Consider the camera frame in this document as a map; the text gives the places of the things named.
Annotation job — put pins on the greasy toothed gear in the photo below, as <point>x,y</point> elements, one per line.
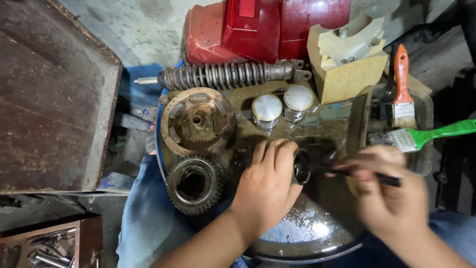
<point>195,184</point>

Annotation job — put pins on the red motorcycle body panel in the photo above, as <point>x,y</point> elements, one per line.
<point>260,31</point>

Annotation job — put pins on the person's right fingers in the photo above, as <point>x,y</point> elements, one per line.
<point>366,167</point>

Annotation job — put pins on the black cylindrical metal part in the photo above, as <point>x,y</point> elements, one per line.
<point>301,166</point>

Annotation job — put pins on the person's right hand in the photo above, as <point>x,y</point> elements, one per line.
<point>390,193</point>

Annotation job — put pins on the person's left hand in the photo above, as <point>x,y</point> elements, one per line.
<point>264,190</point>

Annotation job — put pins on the silver piston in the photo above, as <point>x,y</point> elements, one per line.
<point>297,102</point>
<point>266,111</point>

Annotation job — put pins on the box of metal tools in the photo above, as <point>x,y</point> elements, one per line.
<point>50,245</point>

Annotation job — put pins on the clear plastic container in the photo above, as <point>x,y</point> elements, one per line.
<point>401,126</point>

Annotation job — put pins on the round oily metal tray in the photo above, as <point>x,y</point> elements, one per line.
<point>297,186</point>

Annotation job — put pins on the person's left fingers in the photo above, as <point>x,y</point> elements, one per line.
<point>276,156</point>

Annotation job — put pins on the rusty coil shock absorber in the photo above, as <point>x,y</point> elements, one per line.
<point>227,75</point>

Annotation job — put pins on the rusty clutch drum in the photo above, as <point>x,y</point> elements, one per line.
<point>198,121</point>

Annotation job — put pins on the yellow foam block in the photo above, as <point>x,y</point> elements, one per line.
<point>346,61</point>

